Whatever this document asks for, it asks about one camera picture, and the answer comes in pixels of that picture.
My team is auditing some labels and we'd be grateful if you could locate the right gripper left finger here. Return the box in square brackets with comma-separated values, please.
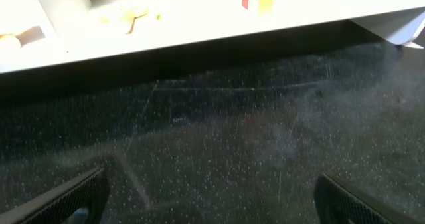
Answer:
[0, 166, 111, 224]

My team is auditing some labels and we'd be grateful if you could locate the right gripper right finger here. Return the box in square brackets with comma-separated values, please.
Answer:
[313, 171, 423, 224]

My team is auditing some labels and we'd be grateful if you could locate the white shelf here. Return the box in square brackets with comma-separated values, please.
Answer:
[0, 0, 425, 75]

